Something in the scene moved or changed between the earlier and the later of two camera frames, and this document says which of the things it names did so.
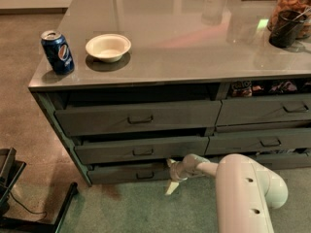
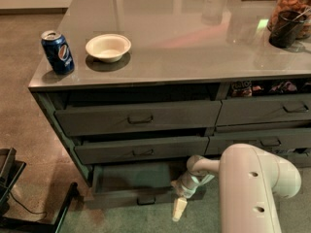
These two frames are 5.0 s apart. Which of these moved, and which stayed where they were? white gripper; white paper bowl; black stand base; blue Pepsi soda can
Moved: white gripper
Stayed: white paper bowl; black stand base; blue Pepsi soda can
